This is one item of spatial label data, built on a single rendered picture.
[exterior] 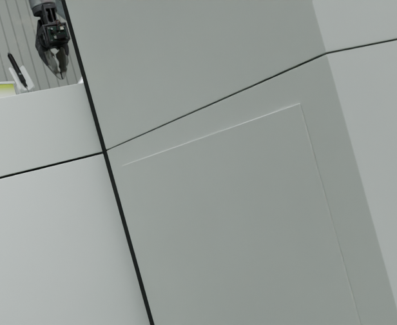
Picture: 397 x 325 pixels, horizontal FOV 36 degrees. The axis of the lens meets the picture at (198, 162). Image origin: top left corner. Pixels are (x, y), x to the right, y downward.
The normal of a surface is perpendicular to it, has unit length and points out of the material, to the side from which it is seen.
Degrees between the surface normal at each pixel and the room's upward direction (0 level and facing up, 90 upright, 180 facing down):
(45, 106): 90
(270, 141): 90
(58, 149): 90
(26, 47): 90
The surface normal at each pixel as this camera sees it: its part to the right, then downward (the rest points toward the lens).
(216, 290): -0.84, 0.23
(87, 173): 0.47, -0.13
